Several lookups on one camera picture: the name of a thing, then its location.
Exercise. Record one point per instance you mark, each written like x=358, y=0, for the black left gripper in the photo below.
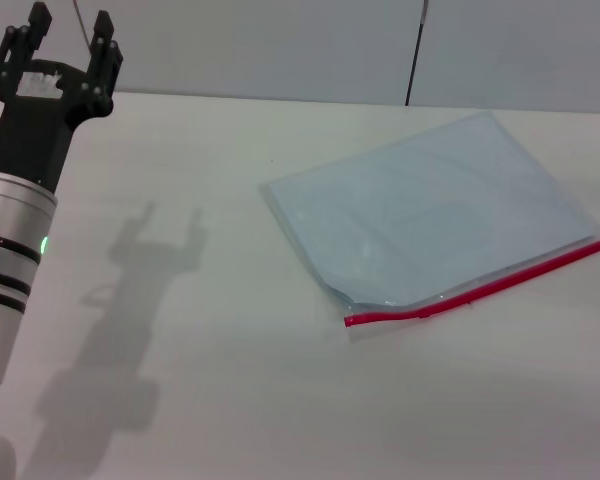
x=30, y=135

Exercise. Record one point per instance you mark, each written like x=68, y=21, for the clear red-zip document bag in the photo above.
x=430, y=210

